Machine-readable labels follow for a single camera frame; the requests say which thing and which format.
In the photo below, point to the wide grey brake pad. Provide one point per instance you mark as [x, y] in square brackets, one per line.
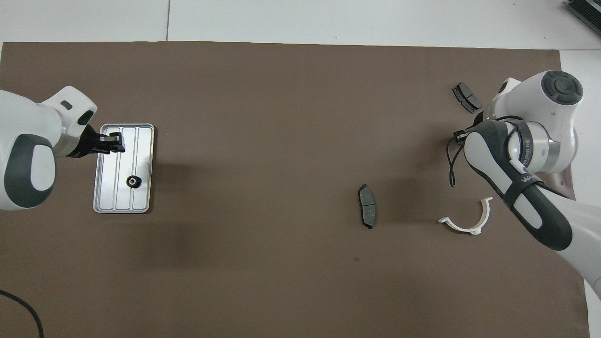
[467, 97]

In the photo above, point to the white curved plastic bracket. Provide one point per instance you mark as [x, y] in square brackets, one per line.
[474, 230]

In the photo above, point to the silver metal tray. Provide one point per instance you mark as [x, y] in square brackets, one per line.
[141, 202]

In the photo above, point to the dark ribbed device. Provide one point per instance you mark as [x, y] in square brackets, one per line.
[589, 11]

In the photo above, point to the brown table mat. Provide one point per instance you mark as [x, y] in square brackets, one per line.
[258, 117]

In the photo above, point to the black bearing gear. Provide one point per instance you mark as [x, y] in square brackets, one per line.
[134, 181]

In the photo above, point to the slim grey brake pad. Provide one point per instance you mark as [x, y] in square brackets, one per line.
[367, 206]

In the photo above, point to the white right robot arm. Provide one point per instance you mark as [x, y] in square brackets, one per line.
[563, 117]

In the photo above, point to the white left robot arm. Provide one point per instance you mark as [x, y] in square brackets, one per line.
[23, 122]

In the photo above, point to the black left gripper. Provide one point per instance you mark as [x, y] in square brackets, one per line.
[89, 145]

